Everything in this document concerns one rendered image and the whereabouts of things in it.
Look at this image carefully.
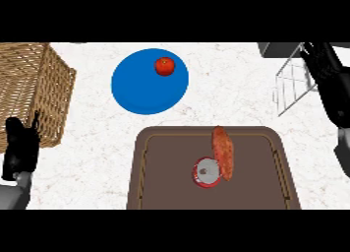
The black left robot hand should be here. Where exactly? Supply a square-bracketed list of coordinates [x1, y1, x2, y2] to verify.
[0, 110, 42, 182]

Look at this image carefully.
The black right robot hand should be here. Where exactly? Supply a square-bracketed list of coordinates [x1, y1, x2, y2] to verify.
[299, 41, 350, 130]

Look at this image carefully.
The brown tray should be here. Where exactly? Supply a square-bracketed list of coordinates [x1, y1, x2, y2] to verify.
[126, 125, 303, 211]

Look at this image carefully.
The red can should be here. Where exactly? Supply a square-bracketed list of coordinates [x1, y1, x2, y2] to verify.
[191, 157, 225, 189]

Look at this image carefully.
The wicker basket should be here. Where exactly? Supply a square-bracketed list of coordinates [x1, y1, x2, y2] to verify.
[0, 42, 78, 156]

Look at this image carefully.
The dark grey appliance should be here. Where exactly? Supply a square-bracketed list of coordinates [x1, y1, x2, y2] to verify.
[256, 41, 350, 59]

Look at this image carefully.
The orange sweet potato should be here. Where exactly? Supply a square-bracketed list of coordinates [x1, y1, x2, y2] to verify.
[210, 125, 234, 182]

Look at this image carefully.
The blue plate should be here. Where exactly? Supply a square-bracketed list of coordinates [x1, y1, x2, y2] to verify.
[110, 47, 190, 116]

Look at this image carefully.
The red apple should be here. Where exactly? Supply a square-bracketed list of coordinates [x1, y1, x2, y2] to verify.
[153, 56, 177, 77]

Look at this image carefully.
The white wire tiered shelf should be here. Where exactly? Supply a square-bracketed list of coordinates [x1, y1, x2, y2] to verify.
[271, 43, 318, 117]

